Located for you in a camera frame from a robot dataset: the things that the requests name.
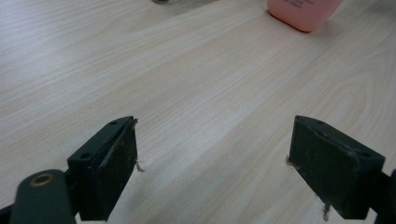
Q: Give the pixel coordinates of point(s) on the pink plastic bottle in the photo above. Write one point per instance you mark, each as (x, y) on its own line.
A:
(303, 14)

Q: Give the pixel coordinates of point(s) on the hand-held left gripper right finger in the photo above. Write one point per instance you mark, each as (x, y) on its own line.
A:
(333, 168)

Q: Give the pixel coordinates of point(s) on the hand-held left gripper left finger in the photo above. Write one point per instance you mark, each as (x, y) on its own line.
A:
(106, 168)

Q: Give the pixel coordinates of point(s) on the dark round object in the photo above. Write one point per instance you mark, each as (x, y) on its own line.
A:
(164, 1)

